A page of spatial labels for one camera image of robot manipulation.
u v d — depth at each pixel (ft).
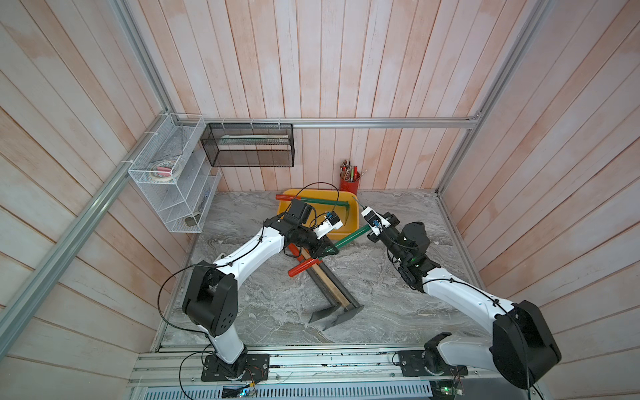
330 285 2.89
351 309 2.70
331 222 2.37
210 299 1.48
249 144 2.99
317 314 2.73
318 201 3.78
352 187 3.72
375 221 2.09
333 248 2.55
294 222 2.20
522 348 1.34
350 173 3.74
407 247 2.05
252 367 2.39
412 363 2.39
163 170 2.38
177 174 2.39
